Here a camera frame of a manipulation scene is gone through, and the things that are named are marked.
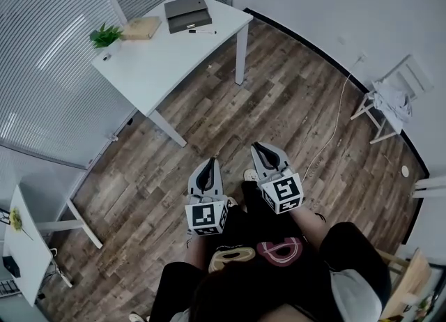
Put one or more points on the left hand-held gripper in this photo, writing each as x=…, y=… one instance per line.
x=203, y=214

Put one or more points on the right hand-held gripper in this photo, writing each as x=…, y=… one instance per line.
x=282, y=191

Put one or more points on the black white marker pen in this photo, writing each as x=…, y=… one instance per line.
x=202, y=31

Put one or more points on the small black silver clip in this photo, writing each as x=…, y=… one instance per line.
x=106, y=57

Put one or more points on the tan book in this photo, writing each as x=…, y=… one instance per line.
x=141, y=28

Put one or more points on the grey box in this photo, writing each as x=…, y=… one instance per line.
x=188, y=14

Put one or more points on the small green potted plant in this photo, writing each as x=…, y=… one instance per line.
x=105, y=36

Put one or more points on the person's left forearm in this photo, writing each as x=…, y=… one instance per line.
x=197, y=251

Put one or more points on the person's right forearm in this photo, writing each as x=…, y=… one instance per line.
x=308, y=224

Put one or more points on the white desk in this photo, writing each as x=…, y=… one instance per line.
x=167, y=59

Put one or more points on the small black box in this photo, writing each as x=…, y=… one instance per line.
x=12, y=265

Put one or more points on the person's white shoe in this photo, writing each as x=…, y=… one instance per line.
x=232, y=201
x=251, y=175

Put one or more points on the black wrist band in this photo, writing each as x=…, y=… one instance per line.
x=321, y=217

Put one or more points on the person's black printed clothing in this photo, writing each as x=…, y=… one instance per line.
x=265, y=278

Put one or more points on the round white floor disc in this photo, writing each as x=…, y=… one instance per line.
x=405, y=170

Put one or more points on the white crumpled cloth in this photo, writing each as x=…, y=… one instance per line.
x=392, y=102

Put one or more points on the white wooden chair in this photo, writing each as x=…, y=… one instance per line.
x=400, y=80

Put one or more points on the white grey fabric piece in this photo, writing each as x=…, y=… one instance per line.
x=355, y=296

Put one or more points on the light wooden chair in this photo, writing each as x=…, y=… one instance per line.
x=411, y=278

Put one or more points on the white side table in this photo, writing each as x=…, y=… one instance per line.
x=29, y=254

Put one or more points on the yellow flower bunch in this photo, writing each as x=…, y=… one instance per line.
x=15, y=219

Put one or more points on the white furniture frame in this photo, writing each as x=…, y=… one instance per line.
x=430, y=186

